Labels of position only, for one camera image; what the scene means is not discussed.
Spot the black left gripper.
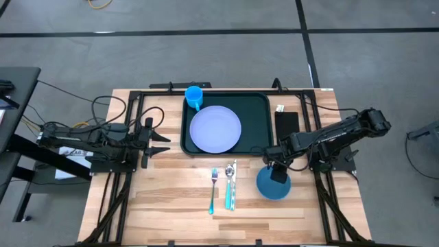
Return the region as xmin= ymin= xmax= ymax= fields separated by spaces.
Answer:
xmin=132 ymin=117 xmax=171 ymax=169

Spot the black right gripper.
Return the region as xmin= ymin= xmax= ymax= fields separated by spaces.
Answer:
xmin=262 ymin=135 xmax=299 ymax=185

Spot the blue plastic bowl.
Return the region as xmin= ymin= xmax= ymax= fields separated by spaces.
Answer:
xmin=255 ymin=164 xmax=292 ymax=201

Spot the patterned teal-handled steel knife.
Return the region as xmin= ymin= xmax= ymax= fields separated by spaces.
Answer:
xmin=230 ymin=158 xmax=238 ymax=212

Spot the lavender plastic plate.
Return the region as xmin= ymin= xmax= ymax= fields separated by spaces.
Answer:
xmin=189 ymin=104 xmax=242 ymax=154

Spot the iridescent blue metal fork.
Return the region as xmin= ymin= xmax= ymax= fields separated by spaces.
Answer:
xmin=208 ymin=167 xmax=219 ymax=215

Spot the blue plastic mug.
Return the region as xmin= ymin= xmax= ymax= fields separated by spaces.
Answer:
xmin=184 ymin=85 xmax=204 ymax=113

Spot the dark green plastic tray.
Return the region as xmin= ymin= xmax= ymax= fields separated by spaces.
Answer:
xmin=180 ymin=91 xmax=274 ymax=157

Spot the black rectangular pad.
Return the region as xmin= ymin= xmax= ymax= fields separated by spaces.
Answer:
xmin=274 ymin=111 xmax=300 ymax=141

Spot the black bar with LED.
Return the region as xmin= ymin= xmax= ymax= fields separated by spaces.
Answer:
xmin=149 ymin=81 xmax=213 ymax=90

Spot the white paper sheet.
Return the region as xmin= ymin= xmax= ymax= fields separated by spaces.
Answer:
xmin=54 ymin=146 xmax=94 ymax=180

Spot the black desk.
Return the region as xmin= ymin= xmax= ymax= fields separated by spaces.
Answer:
xmin=0 ymin=67 xmax=93 ymax=224

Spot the grey metal stand foot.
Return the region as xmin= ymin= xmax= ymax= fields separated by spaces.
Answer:
xmin=406 ymin=119 xmax=439 ymax=141

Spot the teal-handled steel spoon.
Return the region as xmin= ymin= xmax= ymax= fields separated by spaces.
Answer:
xmin=224 ymin=163 xmax=235 ymax=210

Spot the black aluminium table frame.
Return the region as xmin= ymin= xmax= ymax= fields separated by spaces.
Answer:
xmin=78 ymin=87 xmax=375 ymax=247

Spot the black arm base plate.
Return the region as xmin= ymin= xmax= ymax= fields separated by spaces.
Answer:
xmin=307 ymin=150 xmax=357 ymax=172
xmin=89 ymin=156 xmax=139 ymax=174

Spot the black table power cable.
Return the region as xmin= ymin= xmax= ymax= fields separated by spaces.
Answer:
xmin=303 ymin=99 xmax=361 ymax=114

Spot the yellow extension cable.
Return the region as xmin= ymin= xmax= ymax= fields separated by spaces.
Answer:
xmin=87 ymin=0 xmax=114 ymax=10

